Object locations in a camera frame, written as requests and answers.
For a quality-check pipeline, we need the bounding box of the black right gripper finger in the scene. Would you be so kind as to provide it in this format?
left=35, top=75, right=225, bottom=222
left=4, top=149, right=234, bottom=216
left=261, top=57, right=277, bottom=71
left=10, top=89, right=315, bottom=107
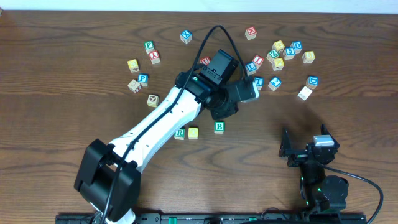
left=320, top=124, right=334, bottom=140
left=279, top=129, right=292, bottom=157

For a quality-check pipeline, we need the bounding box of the green B block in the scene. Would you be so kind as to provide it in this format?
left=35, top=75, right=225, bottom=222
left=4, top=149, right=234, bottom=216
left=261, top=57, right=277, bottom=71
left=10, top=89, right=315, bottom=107
left=214, top=121, right=225, bottom=134

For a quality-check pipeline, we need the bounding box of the yellow O block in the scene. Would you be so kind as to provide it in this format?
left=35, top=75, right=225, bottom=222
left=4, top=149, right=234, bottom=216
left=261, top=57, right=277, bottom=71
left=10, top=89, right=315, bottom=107
left=188, top=127, right=199, bottom=140

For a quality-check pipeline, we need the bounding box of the green R block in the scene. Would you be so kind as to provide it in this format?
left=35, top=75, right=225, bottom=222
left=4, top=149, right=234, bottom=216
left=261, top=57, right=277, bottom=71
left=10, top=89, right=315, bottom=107
left=174, top=128, right=185, bottom=140

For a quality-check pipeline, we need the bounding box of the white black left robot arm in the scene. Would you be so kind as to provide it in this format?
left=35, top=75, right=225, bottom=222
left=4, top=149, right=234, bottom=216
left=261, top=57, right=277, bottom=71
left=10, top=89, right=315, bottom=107
left=74, top=50, right=259, bottom=223

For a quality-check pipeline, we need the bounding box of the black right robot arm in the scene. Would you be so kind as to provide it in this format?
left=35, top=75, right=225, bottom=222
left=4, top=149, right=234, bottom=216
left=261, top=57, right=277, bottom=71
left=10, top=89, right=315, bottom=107
left=279, top=125, right=349, bottom=213

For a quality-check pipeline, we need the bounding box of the red U block upper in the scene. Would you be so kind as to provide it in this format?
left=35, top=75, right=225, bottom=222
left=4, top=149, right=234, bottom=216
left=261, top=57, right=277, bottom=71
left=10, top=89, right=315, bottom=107
left=200, top=57, right=211, bottom=65

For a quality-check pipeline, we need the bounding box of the blue L block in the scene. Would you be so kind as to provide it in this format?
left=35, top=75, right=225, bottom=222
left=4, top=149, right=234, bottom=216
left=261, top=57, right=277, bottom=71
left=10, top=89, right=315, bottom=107
left=245, top=62, right=257, bottom=76

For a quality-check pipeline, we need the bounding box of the red I block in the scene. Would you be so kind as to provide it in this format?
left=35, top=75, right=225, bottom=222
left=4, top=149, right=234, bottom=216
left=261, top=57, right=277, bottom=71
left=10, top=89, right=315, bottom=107
left=252, top=55, right=264, bottom=69

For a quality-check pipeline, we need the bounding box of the blue T block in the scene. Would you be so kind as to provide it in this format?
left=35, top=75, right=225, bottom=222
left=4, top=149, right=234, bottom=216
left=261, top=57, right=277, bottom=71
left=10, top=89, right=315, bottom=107
left=254, top=77, right=264, bottom=91

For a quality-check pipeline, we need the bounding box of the plain wooden block right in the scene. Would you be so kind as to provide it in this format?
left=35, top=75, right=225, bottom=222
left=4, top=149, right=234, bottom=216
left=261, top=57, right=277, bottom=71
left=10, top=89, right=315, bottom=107
left=298, top=86, right=313, bottom=101

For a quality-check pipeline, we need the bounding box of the blue X block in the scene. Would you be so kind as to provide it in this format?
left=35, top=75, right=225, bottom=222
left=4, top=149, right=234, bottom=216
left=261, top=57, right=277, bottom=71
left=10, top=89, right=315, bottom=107
left=180, top=30, right=192, bottom=44

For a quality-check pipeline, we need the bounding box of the blue D block lower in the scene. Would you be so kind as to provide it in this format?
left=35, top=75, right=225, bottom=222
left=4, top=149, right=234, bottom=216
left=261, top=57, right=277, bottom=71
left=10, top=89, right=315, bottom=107
left=305, top=76, right=319, bottom=90

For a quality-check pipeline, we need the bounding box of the blue d block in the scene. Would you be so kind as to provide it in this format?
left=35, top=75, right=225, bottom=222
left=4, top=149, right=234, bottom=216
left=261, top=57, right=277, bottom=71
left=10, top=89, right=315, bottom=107
left=290, top=41, right=303, bottom=54
left=305, top=76, right=319, bottom=90

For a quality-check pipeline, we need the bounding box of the red block far top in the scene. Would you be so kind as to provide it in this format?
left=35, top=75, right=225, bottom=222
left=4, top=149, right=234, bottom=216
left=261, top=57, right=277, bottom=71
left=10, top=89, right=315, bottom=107
left=245, top=27, right=257, bottom=40

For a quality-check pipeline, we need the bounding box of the blue 2 block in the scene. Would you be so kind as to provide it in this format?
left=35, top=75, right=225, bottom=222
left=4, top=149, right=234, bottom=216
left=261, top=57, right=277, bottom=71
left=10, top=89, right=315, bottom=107
left=268, top=77, right=282, bottom=91

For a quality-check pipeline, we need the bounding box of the green Z block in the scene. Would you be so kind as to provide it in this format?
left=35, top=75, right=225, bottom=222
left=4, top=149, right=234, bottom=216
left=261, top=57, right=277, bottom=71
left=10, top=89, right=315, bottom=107
left=266, top=49, right=280, bottom=63

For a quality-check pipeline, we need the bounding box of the yellow hammer block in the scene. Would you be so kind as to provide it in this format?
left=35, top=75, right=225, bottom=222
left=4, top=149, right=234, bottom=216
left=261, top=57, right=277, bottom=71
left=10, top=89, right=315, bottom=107
left=272, top=58, right=284, bottom=71

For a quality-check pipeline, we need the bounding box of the red Y block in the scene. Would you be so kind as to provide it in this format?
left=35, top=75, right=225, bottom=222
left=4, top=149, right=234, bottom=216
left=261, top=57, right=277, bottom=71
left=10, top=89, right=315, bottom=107
left=149, top=50, right=160, bottom=64

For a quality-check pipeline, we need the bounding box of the yellow block top right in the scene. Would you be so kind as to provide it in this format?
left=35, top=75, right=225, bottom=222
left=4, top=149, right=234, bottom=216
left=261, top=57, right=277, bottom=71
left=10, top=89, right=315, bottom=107
left=272, top=40, right=285, bottom=53

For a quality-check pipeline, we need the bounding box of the monkey picture wooden block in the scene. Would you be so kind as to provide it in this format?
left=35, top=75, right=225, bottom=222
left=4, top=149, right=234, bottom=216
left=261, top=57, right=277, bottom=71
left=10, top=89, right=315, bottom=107
left=147, top=95, right=159, bottom=108

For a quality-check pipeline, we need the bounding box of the green F block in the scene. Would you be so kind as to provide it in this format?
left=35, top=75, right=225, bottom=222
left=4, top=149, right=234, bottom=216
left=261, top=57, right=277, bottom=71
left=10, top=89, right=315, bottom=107
left=144, top=40, right=155, bottom=54

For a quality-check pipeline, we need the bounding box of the blue 5 block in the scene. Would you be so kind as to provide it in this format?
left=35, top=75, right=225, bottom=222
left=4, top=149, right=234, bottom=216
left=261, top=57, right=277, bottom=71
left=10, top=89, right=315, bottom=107
left=283, top=47, right=295, bottom=60

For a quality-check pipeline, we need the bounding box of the blue P block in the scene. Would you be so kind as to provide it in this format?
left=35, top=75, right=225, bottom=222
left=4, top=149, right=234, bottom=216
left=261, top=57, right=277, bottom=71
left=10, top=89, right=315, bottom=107
left=137, top=73, right=149, bottom=86

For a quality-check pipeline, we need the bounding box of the yellow 8 block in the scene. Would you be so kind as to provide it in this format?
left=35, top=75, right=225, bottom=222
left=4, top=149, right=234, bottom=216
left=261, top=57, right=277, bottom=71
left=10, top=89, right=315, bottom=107
left=302, top=51, right=315, bottom=64

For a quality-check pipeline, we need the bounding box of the blue D block upper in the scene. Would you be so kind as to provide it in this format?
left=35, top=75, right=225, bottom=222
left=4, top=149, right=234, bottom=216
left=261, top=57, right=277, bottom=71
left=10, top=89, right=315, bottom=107
left=290, top=41, right=303, bottom=54

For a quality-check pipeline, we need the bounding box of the yellow block far left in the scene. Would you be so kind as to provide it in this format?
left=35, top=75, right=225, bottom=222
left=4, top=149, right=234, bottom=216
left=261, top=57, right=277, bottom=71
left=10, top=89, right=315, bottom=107
left=127, top=59, right=140, bottom=73

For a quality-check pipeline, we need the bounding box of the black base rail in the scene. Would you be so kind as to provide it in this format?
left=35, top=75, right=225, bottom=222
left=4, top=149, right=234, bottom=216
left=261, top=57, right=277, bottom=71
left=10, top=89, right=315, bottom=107
left=55, top=212, right=368, bottom=224

